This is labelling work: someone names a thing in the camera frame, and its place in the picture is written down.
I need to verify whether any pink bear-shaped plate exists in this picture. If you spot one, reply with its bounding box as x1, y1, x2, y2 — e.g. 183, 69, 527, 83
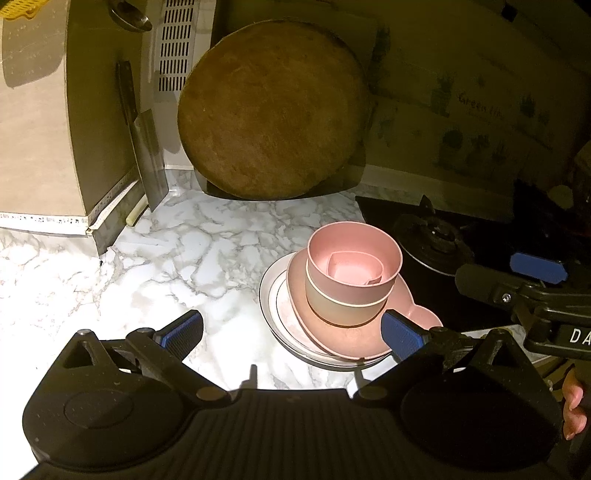
286, 251, 444, 361

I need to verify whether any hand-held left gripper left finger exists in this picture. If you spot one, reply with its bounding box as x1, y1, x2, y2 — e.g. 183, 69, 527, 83
34, 310, 232, 409

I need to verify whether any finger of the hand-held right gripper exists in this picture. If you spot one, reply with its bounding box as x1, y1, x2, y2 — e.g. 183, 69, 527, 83
509, 251, 591, 296
455, 263, 561, 324

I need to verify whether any black gas stove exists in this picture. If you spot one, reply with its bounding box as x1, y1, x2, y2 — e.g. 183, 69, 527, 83
355, 194, 591, 333

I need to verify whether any white vent grille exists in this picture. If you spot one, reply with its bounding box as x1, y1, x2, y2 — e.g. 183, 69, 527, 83
157, 0, 200, 93

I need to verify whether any cream bowl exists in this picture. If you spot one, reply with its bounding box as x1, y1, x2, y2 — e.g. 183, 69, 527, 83
304, 272, 395, 328

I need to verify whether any cleaver knife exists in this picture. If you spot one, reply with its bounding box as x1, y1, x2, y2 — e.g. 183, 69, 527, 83
115, 60, 169, 213

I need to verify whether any pink bowl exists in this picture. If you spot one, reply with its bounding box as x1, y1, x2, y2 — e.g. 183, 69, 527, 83
305, 224, 402, 308

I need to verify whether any round wooden cutting board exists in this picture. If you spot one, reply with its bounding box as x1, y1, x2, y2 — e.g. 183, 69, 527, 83
177, 19, 370, 201

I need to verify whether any white plate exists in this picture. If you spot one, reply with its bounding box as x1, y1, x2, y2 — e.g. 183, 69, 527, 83
259, 251, 393, 370
269, 265, 370, 363

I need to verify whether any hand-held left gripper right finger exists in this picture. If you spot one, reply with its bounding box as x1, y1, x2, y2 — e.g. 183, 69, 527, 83
352, 309, 552, 409

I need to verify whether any gas burner grate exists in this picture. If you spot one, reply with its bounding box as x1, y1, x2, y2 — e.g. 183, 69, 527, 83
392, 196, 476, 278

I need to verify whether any person's right hand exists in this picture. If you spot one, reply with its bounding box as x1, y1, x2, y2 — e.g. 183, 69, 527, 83
562, 369, 591, 441

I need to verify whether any small pink heart dish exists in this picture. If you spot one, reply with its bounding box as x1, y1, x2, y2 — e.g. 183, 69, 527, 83
325, 250, 384, 286

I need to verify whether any metal ladle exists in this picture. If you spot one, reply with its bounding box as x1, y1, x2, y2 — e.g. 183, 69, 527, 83
107, 0, 153, 33

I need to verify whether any plant print wall sheet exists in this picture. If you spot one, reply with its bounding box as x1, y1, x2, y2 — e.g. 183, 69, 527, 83
365, 28, 591, 195

